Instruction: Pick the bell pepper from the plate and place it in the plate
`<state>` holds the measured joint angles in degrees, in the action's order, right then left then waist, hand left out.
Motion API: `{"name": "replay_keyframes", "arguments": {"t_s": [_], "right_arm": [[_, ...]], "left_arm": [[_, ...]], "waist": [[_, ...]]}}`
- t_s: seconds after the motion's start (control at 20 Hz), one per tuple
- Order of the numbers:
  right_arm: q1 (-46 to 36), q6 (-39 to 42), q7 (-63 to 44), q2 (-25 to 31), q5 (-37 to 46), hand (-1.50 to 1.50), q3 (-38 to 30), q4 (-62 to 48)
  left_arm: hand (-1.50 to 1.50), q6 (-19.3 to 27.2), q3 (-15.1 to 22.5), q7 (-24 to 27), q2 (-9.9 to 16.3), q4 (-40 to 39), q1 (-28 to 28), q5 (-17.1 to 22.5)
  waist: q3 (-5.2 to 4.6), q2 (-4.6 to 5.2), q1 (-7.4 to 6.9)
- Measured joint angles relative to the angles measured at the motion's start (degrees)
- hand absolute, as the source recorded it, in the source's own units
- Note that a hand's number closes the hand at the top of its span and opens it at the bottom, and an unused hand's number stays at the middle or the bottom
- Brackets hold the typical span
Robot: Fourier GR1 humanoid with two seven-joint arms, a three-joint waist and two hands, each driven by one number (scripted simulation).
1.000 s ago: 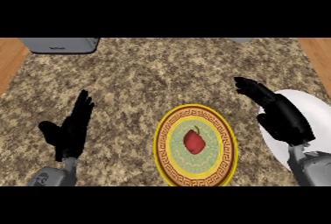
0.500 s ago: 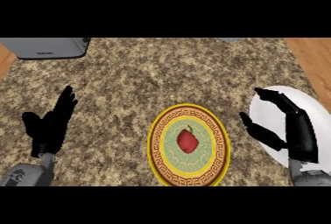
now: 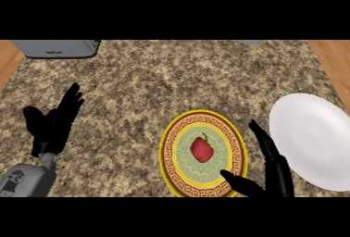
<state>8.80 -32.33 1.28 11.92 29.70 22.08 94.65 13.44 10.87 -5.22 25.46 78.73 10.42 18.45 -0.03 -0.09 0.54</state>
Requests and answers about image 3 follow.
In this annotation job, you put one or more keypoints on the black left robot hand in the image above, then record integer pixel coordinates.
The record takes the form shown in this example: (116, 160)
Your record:
(54, 125)

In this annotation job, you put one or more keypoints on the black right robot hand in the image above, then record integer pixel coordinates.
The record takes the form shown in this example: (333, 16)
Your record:
(274, 172)

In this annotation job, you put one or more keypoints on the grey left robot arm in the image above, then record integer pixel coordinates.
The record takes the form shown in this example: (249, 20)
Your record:
(29, 179)

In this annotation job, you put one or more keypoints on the white plate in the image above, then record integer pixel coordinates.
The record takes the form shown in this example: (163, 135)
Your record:
(315, 139)

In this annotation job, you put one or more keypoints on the yellow patterned plate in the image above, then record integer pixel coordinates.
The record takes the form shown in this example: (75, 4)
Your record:
(203, 153)

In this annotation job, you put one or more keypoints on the red bell pepper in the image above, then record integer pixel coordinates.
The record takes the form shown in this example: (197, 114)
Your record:
(202, 149)

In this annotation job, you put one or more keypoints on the grey toaster appliance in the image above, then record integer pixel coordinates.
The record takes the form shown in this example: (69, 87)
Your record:
(57, 48)

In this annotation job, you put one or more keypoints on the small grey object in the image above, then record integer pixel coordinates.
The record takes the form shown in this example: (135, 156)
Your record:
(249, 42)

